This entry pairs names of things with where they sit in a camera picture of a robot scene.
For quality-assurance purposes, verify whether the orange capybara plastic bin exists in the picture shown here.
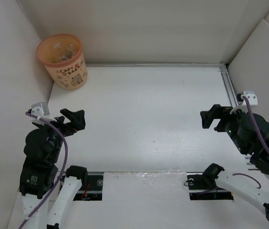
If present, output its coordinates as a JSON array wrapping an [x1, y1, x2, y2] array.
[[36, 34, 88, 90]]

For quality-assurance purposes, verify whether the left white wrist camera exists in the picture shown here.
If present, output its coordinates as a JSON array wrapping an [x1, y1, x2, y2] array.
[[31, 102, 50, 120]]

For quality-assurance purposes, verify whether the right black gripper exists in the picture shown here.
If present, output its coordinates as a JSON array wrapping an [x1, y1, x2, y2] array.
[[200, 103, 249, 153]]

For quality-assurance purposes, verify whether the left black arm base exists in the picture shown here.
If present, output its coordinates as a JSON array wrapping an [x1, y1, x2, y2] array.
[[59, 166, 103, 201]]

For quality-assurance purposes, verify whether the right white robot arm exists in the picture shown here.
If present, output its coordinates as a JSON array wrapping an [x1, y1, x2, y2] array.
[[200, 104, 269, 222]]

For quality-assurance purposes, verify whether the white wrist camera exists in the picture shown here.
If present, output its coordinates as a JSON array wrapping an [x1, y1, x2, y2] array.
[[237, 91, 258, 106], [31, 102, 50, 120]]

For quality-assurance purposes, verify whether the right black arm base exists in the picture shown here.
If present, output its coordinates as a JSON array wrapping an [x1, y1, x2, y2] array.
[[183, 172, 234, 200]]

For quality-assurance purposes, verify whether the clear crushed plastic bottle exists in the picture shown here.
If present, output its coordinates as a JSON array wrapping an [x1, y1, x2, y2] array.
[[52, 42, 77, 63]]

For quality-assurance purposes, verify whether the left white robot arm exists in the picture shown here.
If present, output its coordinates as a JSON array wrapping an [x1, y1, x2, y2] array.
[[19, 108, 88, 229]]

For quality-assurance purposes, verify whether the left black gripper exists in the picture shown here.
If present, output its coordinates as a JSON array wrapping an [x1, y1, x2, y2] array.
[[37, 107, 85, 161]]

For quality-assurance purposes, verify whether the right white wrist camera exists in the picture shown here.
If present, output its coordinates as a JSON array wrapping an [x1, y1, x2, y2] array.
[[237, 91, 258, 106]]

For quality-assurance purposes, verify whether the aluminium rail right edge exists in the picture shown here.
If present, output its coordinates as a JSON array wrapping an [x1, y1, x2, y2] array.
[[219, 64, 238, 107]]

